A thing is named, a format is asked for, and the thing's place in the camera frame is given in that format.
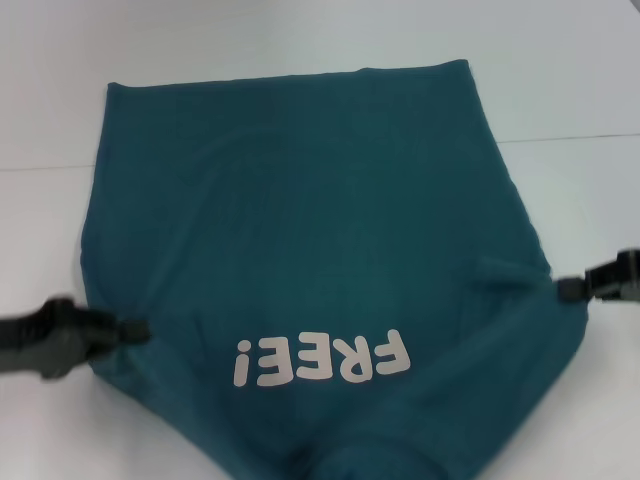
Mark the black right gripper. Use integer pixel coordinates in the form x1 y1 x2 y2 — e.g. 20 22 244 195
556 247 640 305

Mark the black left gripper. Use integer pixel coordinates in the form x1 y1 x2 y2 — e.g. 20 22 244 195
0 295 153 381

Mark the teal t-shirt with FREE print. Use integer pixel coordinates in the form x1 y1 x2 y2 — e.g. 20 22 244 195
79 58 592 480

